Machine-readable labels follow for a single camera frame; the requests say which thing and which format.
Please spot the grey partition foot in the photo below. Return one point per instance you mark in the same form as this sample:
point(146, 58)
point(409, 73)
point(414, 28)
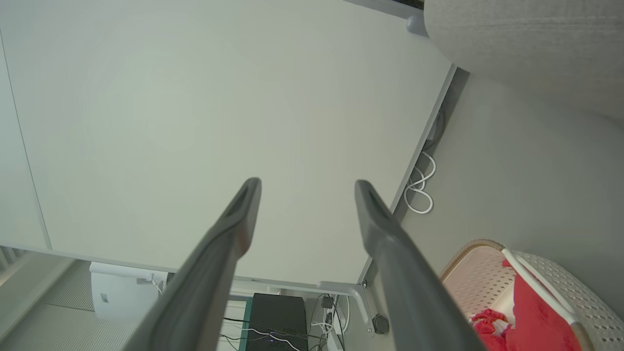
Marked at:
point(417, 24)
point(358, 297)

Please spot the black caster wheel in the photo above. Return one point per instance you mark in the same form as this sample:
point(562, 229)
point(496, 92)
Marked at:
point(381, 324)

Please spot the red cloth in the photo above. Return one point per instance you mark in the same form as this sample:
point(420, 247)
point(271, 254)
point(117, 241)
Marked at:
point(487, 324)

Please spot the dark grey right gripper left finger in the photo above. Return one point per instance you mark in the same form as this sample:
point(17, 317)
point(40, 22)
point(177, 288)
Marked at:
point(204, 287)

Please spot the grey fabric sofa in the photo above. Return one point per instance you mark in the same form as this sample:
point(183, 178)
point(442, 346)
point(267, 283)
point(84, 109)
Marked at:
point(526, 44)

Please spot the red sweatshirt with white cuff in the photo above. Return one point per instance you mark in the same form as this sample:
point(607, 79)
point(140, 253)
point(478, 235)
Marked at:
point(536, 317)

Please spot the white box appliance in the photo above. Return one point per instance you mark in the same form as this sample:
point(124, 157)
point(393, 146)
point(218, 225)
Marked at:
point(122, 292)

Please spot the cream perforated laundry basket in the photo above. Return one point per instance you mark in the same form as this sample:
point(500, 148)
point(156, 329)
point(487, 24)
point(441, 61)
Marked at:
point(473, 287)

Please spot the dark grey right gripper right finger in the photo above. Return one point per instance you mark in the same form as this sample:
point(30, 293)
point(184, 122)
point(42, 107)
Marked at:
point(409, 292)

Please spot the black computer box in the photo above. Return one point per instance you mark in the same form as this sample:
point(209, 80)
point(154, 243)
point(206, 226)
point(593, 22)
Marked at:
point(278, 317)

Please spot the white partition panel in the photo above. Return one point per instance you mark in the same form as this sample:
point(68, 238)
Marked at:
point(219, 97)

